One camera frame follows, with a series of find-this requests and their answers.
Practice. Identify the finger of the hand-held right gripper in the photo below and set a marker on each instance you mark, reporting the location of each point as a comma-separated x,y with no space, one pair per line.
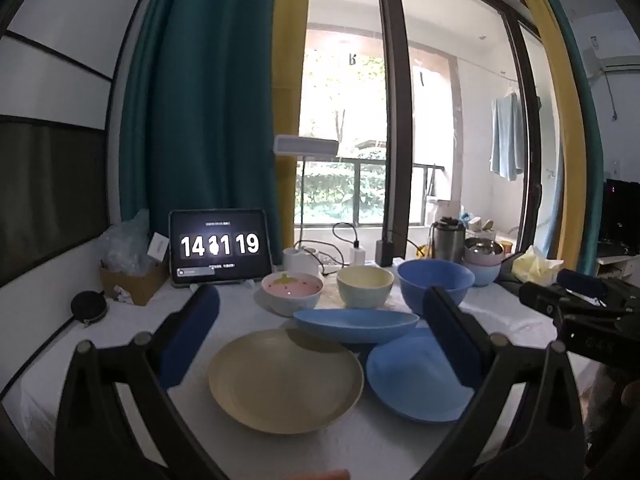
582,284
545,299

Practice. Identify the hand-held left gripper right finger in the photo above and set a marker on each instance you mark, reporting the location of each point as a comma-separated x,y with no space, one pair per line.
450,340

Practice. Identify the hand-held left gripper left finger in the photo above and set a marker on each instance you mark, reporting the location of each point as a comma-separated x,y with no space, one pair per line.
192,335

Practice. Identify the large blue bowl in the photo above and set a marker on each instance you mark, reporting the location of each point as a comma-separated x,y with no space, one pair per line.
435,280

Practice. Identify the cream bowl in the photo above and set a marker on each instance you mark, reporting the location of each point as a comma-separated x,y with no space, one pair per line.
365,290

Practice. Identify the white strawberry print bowl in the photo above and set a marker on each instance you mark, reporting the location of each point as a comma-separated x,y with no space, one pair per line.
292,295

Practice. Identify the person's right hand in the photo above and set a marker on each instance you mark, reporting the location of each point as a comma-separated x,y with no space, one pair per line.
612,400

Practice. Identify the yellow tissue pack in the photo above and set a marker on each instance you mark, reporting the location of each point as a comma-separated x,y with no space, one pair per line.
537,266

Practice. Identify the white cabinet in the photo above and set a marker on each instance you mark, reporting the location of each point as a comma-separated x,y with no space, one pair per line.
620,270

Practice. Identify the blue plate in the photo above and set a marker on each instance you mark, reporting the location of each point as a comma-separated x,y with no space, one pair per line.
415,385

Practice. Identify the white textured tablecloth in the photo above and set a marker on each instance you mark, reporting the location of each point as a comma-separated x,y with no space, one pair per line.
250,320

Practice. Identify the small orange container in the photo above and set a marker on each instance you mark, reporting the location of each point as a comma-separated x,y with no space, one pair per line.
507,249

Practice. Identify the brown cardboard box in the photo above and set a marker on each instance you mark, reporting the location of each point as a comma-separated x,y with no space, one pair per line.
142,285

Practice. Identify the black monitor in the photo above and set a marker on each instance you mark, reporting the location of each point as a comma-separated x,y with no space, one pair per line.
622,215

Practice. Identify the stainless steel bowl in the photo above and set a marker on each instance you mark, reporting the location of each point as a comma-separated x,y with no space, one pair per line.
484,247

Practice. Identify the small white card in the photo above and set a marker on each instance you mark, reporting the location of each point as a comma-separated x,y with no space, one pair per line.
158,247

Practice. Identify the black tablet with clock display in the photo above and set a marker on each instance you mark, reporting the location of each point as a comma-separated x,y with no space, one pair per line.
220,245

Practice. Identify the yellow plastic bag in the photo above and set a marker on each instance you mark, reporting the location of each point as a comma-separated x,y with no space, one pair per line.
425,249

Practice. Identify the blue oval dish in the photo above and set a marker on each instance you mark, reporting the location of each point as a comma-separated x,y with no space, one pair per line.
355,325

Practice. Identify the cream plate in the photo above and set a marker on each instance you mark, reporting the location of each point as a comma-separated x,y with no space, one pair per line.
285,382

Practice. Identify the black charger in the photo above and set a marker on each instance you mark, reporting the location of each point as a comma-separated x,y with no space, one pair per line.
385,254

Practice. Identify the black round pouch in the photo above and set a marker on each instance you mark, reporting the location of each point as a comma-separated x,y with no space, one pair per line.
87,307

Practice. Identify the small blue plastic item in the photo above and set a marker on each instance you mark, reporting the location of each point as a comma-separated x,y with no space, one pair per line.
466,219

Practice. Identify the clear plastic bag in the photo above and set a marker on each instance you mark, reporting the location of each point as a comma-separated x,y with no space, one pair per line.
125,245

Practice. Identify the white charger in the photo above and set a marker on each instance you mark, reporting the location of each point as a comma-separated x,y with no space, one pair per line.
357,257

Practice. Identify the white power strip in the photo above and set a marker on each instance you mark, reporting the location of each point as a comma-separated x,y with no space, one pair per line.
340,261

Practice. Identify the narrow teal curtain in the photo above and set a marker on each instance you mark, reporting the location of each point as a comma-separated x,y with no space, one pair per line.
585,135

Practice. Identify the hanging light blue towel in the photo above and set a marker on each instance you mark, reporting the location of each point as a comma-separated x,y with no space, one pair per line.
507,137

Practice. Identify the balcony railing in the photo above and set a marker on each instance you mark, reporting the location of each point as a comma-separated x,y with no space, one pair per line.
357,187

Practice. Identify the narrow yellow curtain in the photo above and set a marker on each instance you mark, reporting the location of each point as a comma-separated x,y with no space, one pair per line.
555,85

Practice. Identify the white desk lamp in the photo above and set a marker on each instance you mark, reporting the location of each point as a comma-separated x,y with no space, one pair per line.
305,145

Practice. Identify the white air conditioner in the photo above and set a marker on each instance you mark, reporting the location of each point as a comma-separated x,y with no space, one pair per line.
612,55

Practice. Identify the wide teal curtain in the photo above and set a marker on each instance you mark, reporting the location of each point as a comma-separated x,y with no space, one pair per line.
200,100

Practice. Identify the dark window frame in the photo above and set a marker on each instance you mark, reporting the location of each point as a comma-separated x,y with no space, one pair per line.
400,110
530,160

